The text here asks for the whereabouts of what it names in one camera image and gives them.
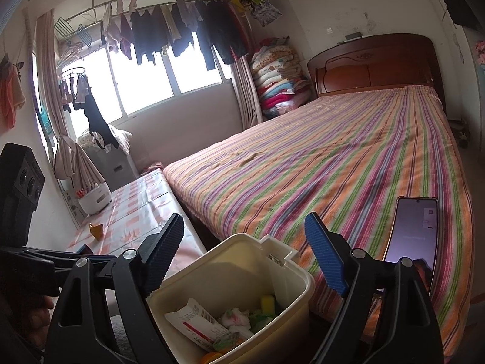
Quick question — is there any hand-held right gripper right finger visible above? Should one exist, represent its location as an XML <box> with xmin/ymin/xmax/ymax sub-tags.
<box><xmin>304</xmin><ymin>211</ymin><xmax>445</xmax><ymax>364</ymax></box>

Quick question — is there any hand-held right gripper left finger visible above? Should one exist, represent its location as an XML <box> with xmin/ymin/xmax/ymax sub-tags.
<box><xmin>45</xmin><ymin>213</ymin><xmax>185</xmax><ymax>364</ymax></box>

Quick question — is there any cream plastic bin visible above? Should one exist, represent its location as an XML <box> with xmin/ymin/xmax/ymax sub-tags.
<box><xmin>146</xmin><ymin>233</ymin><xmax>316</xmax><ymax>364</ymax></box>

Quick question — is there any white box with red label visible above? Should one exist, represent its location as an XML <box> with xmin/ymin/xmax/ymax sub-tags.
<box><xmin>164</xmin><ymin>298</ymin><xmax>232</xmax><ymax>353</ymax></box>

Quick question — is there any green clear plastic bag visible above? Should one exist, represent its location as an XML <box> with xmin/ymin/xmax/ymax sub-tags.
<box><xmin>248</xmin><ymin>309</ymin><xmax>281</xmax><ymax>332</ymax></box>

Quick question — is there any white plastic bag ball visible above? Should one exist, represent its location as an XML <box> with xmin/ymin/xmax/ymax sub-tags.
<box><xmin>220</xmin><ymin>307</ymin><xmax>254</xmax><ymax>338</ymax></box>

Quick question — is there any person's left hand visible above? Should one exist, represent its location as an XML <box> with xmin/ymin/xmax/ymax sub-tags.
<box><xmin>21</xmin><ymin>294</ymin><xmax>57</xmax><ymax>353</ymax></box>

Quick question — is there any white round holder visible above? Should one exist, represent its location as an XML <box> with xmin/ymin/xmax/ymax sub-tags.
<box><xmin>78</xmin><ymin>183</ymin><xmax>112</xmax><ymax>215</ymax></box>

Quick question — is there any teal hanging cloth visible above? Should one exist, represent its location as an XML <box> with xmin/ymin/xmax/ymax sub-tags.
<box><xmin>38</xmin><ymin>110</ymin><xmax>54</xmax><ymax>137</ymax></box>

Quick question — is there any white air cooler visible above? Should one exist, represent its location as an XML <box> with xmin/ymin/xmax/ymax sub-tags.
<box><xmin>85</xmin><ymin>146</ymin><xmax>137</xmax><ymax>190</ymax></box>

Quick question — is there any black smartphone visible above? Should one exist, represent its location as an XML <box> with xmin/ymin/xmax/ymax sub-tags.
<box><xmin>381</xmin><ymin>196</ymin><xmax>439</xmax><ymax>296</ymax></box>

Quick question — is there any bed with striped sheet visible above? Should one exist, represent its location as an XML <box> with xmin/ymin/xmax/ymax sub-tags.
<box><xmin>163</xmin><ymin>85</ymin><xmax>476</xmax><ymax>345</ymax></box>

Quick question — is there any orange hanging garment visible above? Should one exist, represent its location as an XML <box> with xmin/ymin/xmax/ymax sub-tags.
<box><xmin>0</xmin><ymin>55</ymin><xmax>26</xmax><ymax>130</ymax></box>

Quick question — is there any black hanging garment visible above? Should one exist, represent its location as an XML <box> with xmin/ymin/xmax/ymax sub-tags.
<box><xmin>82</xmin><ymin>87</ymin><xmax>120</xmax><ymax>150</ymax></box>

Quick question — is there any floral cloth bundle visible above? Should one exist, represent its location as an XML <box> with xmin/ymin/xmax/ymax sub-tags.
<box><xmin>78</xmin><ymin>125</ymin><xmax>133</xmax><ymax>148</ymax></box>

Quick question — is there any round sock drying rack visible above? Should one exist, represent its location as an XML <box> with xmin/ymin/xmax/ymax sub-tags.
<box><xmin>59</xmin><ymin>67</ymin><xmax>89</xmax><ymax>113</ymax></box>

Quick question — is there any striped beige curtain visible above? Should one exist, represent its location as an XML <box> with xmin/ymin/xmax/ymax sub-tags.
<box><xmin>230</xmin><ymin>59</ymin><xmax>264</xmax><ymax>130</ymax></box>
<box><xmin>35</xmin><ymin>11</ymin><xmax>72</xmax><ymax>160</ymax></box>

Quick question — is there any window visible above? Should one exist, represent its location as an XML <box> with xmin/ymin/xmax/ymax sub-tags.
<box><xmin>57</xmin><ymin>32</ymin><xmax>233</xmax><ymax>118</ymax></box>

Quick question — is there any stack of folded blankets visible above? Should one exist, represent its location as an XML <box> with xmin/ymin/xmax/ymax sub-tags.
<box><xmin>248</xmin><ymin>37</ymin><xmax>317</xmax><ymax>120</ymax></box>

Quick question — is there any brown wooden headboard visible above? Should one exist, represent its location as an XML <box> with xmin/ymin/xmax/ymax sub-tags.
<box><xmin>306</xmin><ymin>33</ymin><xmax>446</xmax><ymax>110</ymax></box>

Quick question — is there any row of hanging clothes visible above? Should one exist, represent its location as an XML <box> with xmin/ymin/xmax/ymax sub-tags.
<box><xmin>99</xmin><ymin>0</ymin><xmax>283</xmax><ymax>72</ymax></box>

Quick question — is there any bunch of wire hangers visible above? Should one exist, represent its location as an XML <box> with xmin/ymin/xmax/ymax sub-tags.
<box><xmin>53</xmin><ymin>17</ymin><xmax>95</xmax><ymax>61</ymax></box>

